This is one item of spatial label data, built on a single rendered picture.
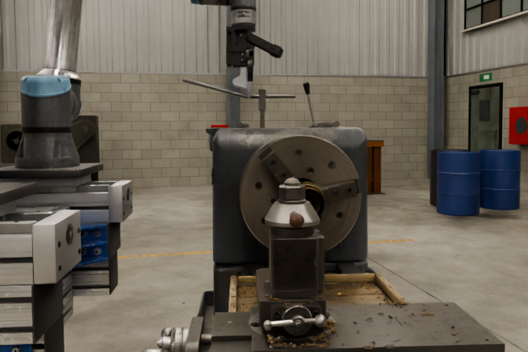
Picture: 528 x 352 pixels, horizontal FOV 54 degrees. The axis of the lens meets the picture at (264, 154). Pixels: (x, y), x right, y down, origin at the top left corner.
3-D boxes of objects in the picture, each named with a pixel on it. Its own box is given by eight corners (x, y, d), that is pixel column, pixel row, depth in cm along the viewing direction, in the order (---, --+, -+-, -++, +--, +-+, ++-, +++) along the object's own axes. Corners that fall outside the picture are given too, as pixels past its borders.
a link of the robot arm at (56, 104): (14, 127, 122) (12, 70, 122) (28, 127, 136) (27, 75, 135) (67, 126, 125) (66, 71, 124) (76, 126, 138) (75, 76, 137)
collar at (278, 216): (263, 218, 78) (263, 198, 77) (315, 217, 78) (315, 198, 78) (265, 229, 70) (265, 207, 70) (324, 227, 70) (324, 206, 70)
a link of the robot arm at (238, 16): (255, 14, 155) (256, 9, 147) (255, 30, 156) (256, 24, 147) (231, 14, 155) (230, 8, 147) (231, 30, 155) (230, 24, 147)
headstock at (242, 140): (215, 225, 206) (214, 128, 204) (333, 223, 208) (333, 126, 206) (205, 265, 147) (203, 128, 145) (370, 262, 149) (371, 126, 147)
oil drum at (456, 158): (428, 210, 764) (428, 151, 760) (463, 208, 777) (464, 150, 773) (451, 217, 706) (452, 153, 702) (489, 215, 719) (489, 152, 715)
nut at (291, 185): (277, 199, 76) (276, 176, 75) (304, 199, 76) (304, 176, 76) (279, 204, 72) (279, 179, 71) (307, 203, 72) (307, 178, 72)
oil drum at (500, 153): (470, 205, 813) (471, 149, 808) (502, 203, 826) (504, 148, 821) (494, 210, 755) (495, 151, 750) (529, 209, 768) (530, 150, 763)
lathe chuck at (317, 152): (234, 243, 140) (244, 129, 139) (348, 253, 142) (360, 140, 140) (233, 251, 131) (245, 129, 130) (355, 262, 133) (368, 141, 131)
